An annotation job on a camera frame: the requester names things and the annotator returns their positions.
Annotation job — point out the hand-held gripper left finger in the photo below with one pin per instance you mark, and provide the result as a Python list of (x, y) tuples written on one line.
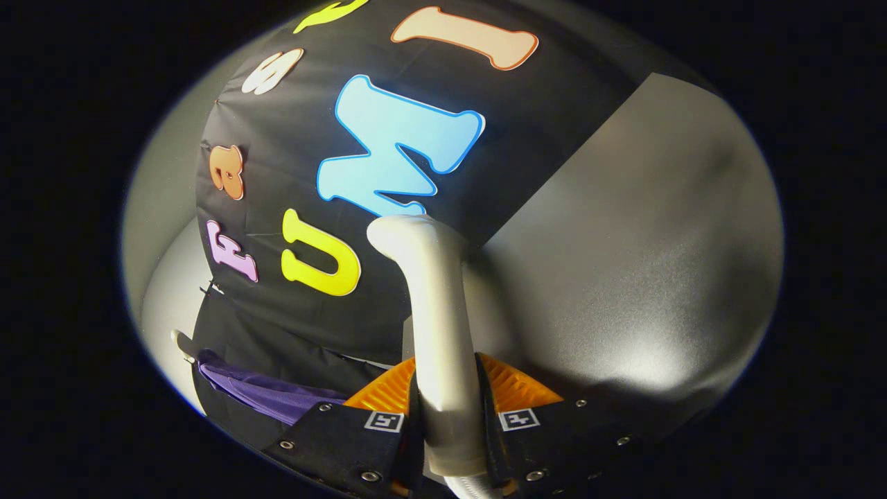
[(339, 443)]

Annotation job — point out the white clothes hanger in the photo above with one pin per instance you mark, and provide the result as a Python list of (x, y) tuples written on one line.
[(183, 344)]

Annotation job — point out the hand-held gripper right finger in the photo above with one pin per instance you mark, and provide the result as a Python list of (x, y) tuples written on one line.
[(554, 443)]

